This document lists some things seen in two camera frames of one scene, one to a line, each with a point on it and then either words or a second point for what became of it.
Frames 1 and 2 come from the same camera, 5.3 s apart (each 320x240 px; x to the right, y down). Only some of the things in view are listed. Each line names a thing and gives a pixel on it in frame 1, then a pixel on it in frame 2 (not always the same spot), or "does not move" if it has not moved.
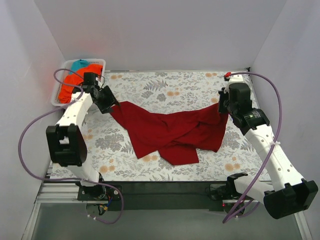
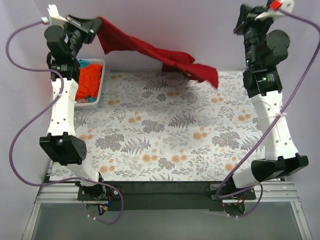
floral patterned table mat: (110, 153) does not move
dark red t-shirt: (175, 136) -> (109, 37)
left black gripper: (107, 99) -> (86, 29)
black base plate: (160, 196) does not move
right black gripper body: (223, 104) -> (245, 19)
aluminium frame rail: (59, 193) does not move
